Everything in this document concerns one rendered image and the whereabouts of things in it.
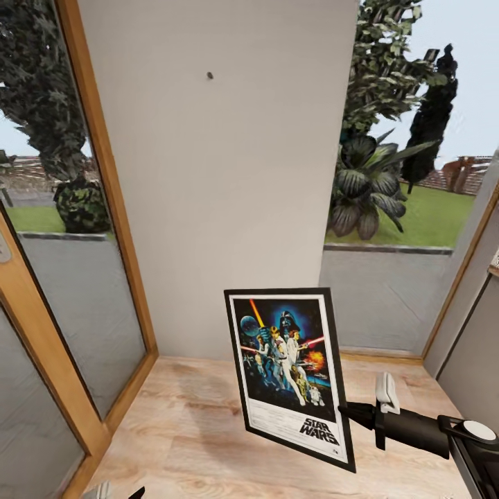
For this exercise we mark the fixed window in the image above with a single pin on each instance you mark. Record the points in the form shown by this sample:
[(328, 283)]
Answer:
[(417, 173)]

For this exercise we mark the door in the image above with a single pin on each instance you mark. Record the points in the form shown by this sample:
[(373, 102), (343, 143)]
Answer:
[(76, 337)]

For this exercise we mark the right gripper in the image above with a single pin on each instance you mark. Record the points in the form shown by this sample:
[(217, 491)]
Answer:
[(404, 427)]

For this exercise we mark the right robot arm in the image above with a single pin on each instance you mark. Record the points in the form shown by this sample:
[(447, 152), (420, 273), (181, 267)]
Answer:
[(473, 446)]

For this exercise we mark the poster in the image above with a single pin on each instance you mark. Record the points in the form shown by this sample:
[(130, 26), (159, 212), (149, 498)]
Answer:
[(289, 370)]

